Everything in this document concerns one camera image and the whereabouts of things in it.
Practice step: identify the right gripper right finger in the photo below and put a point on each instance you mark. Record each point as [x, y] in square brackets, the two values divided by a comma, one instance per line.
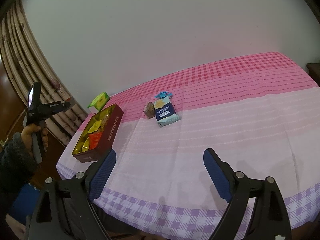
[269, 219]

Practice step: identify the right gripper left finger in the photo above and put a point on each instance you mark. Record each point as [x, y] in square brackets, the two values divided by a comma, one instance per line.
[61, 202]

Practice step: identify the red snack packet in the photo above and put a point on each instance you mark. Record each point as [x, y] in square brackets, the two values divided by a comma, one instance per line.
[94, 139]

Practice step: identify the pink brown snack bar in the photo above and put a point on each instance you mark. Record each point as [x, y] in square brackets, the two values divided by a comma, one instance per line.
[149, 110]

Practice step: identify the small blue candy wrapper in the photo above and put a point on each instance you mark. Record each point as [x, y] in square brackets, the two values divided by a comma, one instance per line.
[163, 94]

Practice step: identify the blue cracker packet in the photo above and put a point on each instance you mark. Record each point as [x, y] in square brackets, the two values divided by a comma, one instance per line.
[165, 112]

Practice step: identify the yellow foil snack packet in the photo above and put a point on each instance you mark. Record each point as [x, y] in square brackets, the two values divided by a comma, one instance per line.
[86, 145]

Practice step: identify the fried twist snack bag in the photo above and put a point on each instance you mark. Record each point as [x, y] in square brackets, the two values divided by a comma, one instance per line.
[103, 123]

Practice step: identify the person left hand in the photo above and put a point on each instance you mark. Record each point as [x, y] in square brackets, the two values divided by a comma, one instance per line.
[29, 133]

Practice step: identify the green tissue box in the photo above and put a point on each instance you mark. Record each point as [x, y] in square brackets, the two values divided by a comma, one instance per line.
[98, 102]

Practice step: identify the beige patterned curtain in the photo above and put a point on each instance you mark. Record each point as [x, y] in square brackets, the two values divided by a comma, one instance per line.
[26, 64]

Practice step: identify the red gold toffee tin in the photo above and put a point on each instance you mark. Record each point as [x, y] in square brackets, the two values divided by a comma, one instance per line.
[107, 138]

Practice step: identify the pink checked tablecloth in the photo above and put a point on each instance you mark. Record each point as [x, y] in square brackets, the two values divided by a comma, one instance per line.
[259, 113]

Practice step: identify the dark wooden side cabinet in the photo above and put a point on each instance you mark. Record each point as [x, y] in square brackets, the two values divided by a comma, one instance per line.
[314, 72]

